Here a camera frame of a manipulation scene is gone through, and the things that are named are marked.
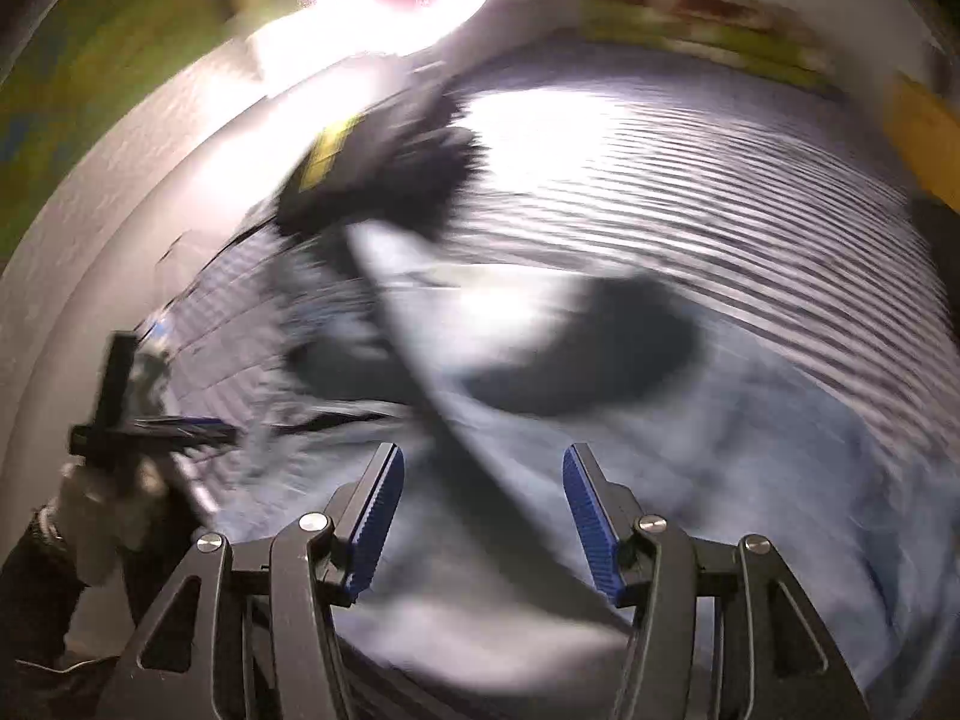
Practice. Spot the green patterned pillow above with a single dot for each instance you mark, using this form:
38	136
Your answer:
705	30

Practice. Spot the yellow slatted panel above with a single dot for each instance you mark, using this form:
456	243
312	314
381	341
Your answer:
926	135

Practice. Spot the light blue denim shirt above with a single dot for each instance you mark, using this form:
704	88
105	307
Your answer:
750	480

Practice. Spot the black folded clothes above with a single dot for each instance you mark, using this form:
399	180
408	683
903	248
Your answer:
390	180

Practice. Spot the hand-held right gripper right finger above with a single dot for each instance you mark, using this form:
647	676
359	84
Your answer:
592	525

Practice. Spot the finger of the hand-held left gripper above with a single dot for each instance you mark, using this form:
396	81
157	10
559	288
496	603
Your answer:
187	433

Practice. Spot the person's left hand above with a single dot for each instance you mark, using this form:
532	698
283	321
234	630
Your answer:
105	517

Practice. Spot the striped blanket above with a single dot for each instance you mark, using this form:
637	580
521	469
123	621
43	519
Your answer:
675	187

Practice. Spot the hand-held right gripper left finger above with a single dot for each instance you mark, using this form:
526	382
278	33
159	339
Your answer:
375	525

